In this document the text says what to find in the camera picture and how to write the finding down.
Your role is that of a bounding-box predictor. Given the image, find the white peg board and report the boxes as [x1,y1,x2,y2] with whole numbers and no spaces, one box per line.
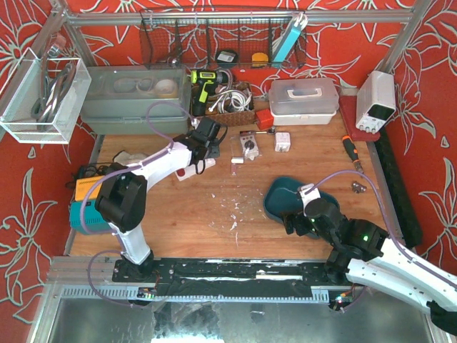
[182,159,216,179]

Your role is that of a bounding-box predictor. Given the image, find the beige work glove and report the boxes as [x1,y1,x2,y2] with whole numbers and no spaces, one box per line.
[113,150,148,166]

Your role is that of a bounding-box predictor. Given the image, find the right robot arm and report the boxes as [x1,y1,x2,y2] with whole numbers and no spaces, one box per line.
[283,198,456,335]

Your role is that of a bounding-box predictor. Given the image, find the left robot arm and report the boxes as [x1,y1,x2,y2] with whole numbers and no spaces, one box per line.
[95,116,228,272]

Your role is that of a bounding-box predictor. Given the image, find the teal plastic tray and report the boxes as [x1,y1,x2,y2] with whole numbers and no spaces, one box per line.
[263,177,340,239]

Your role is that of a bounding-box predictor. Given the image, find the bagged round dial part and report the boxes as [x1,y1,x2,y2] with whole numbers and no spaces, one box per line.
[231,131,260,162]

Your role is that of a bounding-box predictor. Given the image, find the woven basket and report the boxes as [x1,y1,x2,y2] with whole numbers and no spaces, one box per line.
[191,81,256,127]

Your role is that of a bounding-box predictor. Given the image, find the red small box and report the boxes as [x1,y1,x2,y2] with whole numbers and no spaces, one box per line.
[255,109,274,131]

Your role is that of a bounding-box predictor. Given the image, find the grey plastic storage box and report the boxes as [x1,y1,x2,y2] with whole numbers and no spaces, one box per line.
[80,66,191,135]

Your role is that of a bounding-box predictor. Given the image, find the yellow tape measure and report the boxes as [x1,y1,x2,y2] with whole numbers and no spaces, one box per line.
[251,52,269,68]

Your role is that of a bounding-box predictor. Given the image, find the red book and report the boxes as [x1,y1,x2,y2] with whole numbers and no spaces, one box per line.
[339,96,381,142]

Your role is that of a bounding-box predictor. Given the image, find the orange device box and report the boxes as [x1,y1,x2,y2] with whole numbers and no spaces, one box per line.
[74,176,103,202]

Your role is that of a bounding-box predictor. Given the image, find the blue white power strip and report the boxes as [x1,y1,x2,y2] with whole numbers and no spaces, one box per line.
[271,12,308,67]

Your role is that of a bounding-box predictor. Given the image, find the teal device box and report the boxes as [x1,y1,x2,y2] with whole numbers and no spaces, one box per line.
[69,199,111,236]

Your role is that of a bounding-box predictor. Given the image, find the white power supply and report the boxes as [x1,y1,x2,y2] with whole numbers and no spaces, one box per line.
[355,71,396,134]

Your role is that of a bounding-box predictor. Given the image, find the clear acrylic hanging box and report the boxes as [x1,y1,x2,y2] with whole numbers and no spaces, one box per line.
[1,49,91,144]

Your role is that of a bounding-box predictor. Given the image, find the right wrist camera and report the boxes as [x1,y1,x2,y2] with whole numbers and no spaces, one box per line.
[298,184,321,210]

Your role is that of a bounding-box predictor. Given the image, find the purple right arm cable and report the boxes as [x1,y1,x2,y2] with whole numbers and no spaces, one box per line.
[306,169,457,312]

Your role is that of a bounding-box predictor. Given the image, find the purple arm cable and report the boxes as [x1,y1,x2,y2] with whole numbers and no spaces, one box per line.
[79,101,201,308]
[306,169,457,312]

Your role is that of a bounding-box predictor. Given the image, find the white cables in basket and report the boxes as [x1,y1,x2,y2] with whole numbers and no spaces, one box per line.
[210,89,253,114]

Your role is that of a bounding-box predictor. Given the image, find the small metal bracket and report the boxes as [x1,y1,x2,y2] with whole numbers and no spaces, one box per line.
[351,181,367,194]

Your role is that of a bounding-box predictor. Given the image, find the yellow green cordless drill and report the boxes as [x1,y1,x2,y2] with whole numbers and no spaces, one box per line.
[191,69,230,116]

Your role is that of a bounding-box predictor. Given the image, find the white wall plug adapter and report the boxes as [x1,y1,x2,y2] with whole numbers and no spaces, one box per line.
[274,131,291,152]

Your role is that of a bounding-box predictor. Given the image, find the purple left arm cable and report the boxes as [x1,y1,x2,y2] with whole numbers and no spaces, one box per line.
[79,101,201,308]

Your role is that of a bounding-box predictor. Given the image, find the orange handled screwdriver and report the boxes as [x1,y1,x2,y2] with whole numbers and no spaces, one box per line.
[341,135,364,174]

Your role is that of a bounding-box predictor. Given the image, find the white toolbox with handle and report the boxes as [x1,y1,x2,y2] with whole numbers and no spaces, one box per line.
[268,78,339,126]

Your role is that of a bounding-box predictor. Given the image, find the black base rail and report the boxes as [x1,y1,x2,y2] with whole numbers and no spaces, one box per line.
[112,258,353,299]

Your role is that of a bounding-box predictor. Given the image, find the black wire shelf basket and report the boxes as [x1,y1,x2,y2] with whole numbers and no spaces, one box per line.
[139,5,306,69]

